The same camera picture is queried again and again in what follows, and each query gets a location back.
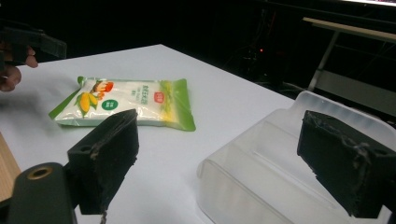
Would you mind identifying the white and green starch packet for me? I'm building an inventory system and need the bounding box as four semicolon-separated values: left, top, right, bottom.
48;76;197;133

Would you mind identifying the wooden board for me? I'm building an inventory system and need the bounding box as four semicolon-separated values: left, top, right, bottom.
0;133;22;202

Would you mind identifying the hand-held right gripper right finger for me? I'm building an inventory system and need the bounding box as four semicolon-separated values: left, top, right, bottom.
296;109;396;218

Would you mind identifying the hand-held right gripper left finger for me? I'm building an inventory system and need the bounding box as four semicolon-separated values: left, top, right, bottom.
66;108;140;216

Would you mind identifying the clear plastic storage box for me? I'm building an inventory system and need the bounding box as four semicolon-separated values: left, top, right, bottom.
196;90;396;224

